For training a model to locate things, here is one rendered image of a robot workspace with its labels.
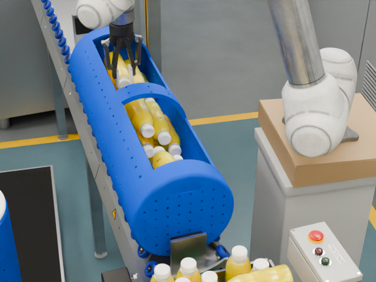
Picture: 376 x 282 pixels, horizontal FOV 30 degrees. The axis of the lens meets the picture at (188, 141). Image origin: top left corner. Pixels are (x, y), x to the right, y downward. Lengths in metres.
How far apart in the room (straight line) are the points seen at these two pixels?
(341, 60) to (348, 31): 2.09
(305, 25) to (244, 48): 3.12
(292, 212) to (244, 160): 1.67
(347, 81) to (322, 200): 0.39
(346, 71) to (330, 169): 0.29
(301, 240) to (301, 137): 0.27
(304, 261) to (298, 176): 0.38
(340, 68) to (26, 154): 2.31
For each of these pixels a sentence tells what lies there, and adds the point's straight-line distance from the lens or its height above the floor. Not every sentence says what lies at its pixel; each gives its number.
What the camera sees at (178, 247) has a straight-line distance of 1.87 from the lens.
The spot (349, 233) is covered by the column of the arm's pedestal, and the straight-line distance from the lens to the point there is 2.37.
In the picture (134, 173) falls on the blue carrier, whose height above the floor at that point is 1.19.
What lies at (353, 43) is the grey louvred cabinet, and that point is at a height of 0.47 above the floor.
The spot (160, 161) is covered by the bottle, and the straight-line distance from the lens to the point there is 1.93.
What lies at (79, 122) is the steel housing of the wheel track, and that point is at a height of 0.87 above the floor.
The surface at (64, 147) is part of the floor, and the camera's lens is 3.99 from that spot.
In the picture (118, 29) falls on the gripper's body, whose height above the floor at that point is 1.35.
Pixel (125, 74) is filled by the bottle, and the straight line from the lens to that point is 2.33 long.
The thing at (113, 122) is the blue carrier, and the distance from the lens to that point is 2.04.
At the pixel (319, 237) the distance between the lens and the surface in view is 1.81.
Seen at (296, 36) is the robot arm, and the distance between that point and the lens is 1.83.
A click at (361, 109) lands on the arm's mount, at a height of 1.07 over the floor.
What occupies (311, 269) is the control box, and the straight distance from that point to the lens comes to 1.76.
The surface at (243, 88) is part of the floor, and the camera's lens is 4.48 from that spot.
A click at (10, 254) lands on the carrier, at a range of 2.10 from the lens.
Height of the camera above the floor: 2.34
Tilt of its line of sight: 36 degrees down
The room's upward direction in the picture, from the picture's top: straight up
